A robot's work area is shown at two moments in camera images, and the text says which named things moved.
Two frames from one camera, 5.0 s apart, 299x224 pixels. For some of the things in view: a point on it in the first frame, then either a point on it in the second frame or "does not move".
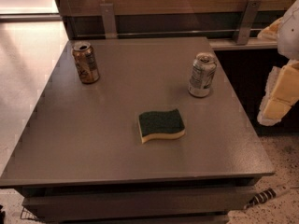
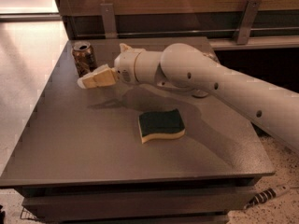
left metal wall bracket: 107,10 does not move
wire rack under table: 27,215 does not move
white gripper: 290,32 → 124,65
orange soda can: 86,62 does not move
